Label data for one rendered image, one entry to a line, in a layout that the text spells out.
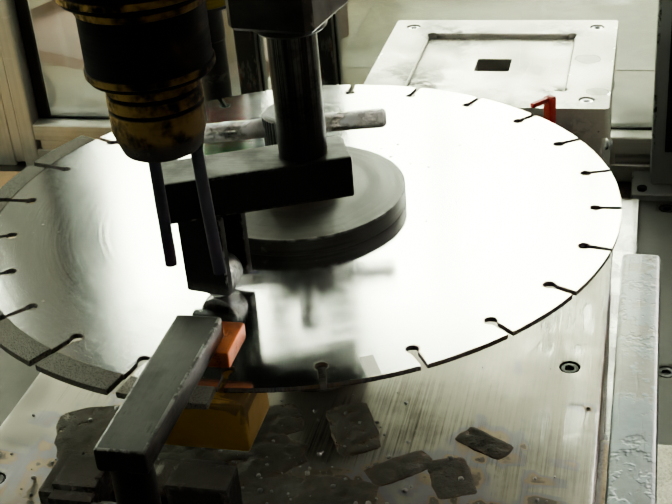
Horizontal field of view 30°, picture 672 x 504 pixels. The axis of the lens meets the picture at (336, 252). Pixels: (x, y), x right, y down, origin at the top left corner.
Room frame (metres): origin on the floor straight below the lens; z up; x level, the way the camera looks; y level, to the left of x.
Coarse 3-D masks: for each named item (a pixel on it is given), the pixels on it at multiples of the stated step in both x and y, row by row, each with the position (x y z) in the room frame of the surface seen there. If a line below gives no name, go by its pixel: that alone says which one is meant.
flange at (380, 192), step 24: (360, 168) 0.60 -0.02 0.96; (384, 168) 0.60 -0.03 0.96; (360, 192) 0.57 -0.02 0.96; (384, 192) 0.57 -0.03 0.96; (264, 216) 0.56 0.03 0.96; (288, 216) 0.56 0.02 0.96; (312, 216) 0.55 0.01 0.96; (336, 216) 0.55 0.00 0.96; (360, 216) 0.55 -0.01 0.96; (384, 216) 0.55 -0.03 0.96; (264, 240) 0.54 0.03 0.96; (288, 240) 0.53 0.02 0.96; (312, 240) 0.53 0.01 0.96; (336, 240) 0.54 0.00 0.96; (360, 240) 0.54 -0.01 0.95
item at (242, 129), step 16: (272, 112) 0.59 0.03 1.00; (336, 112) 0.59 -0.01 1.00; (352, 112) 0.59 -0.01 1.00; (368, 112) 0.59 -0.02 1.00; (384, 112) 0.59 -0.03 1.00; (208, 128) 0.59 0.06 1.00; (224, 128) 0.59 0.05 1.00; (240, 128) 0.59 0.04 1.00; (256, 128) 0.59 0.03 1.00; (272, 128) 0.58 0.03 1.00; (336, 128) 0.58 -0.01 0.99; (352, 128) 0.58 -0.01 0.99; (368, 128) 0.59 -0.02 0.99; (272, 144) 0.58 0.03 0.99
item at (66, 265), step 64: (384, 128) 0.68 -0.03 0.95; (448, 128) 0.67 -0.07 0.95; (512, 128) 0.66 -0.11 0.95; (64, 192) 0.63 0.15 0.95; (128, 192) 0.62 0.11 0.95; (448, 192) 0.59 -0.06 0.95; (512, 192) 0.58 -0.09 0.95; (576, 192) 0.57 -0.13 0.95; (0, 256) 0.56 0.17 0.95; (64, 256) 0.56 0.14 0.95; (128, 256) 0.55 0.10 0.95; (256, 256) 0.54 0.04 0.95; (320, 256) 0.53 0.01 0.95; (384, 256) 0.53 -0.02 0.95; (448, 256) 0.52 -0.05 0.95; (512, 256) 0.51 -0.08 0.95; (576, 256) 0.51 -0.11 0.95; (64, 320) 0.49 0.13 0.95; (128, 320) 0.49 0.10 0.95; (256, 320) 0.48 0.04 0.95; (320, 320) 0.47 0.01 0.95; (384, 320) 0.47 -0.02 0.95; (448, 320) 0.46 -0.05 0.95; (512, 320) 0.46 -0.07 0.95; (256, 384) 0.43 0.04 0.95
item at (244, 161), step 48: (288, 48) 0.50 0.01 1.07; (288, 96) 0.50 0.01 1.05; (288, 144) 0.50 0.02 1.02; (336, 144) 0.52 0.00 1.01; (192, 192) 0.49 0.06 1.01; (240, 192) 0.50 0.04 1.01; (288, 192) 0.50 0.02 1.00; (336, 192) 0.50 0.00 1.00; (192, 240) 0.50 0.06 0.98; (240, 240) 0.51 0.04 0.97; (192, 288) 0.50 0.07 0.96
